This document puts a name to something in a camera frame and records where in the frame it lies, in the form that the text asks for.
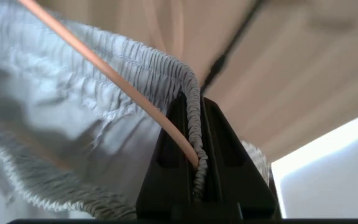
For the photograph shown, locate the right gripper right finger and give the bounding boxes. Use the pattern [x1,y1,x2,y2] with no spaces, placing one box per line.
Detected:
[200,96,282,220]

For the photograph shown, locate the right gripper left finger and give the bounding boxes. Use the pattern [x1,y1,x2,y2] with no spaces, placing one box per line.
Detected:
[135,92,199,220]

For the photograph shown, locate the pink clothes hanger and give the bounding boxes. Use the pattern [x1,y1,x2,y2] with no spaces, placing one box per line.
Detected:
[17,0,200,169]

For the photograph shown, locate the pale grey shorts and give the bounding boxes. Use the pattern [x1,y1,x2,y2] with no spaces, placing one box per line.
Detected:
[0,0,272,220]

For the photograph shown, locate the black clothes rack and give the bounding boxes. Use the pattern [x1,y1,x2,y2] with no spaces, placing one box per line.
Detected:
[199,0,265,95]

